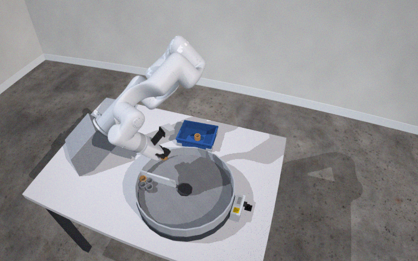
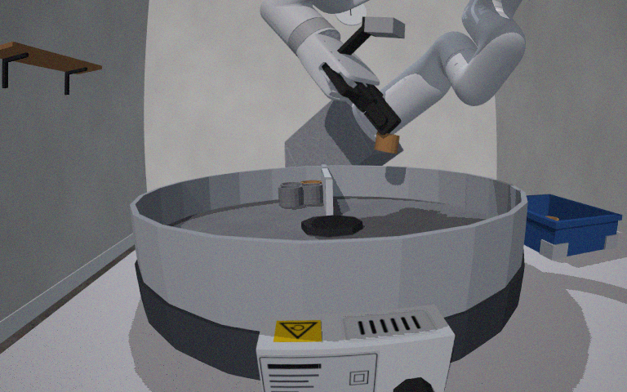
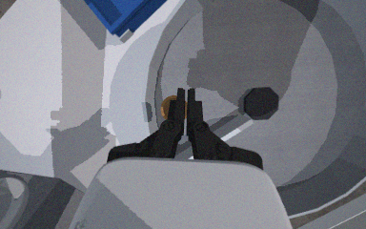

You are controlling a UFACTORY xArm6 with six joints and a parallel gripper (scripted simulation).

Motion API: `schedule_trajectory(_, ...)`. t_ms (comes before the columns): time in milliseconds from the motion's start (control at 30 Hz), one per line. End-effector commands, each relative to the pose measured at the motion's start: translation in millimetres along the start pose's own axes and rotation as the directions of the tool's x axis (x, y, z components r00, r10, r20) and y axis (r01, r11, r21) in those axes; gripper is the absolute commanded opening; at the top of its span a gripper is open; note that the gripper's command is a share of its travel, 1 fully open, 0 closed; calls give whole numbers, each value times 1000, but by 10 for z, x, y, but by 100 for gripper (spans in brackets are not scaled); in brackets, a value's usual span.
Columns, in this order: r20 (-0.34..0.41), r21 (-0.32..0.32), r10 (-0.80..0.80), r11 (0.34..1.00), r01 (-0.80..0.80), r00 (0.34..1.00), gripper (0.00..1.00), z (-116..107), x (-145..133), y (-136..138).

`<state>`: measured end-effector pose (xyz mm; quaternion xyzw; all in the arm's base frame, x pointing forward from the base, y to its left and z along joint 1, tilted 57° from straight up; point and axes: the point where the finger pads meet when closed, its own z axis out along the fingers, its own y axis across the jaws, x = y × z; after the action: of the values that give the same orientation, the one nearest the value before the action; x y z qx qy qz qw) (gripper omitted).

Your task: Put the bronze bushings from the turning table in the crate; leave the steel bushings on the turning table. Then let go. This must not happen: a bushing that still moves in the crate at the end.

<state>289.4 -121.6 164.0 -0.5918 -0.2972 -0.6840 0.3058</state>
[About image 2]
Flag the blue crate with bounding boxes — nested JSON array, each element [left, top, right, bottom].
[[524, 194, 622, 260]]

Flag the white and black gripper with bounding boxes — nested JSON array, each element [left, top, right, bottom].
[[296, 28, 401, 135]]

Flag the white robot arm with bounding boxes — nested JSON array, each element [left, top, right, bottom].
[[260, 0, 526, 135]]

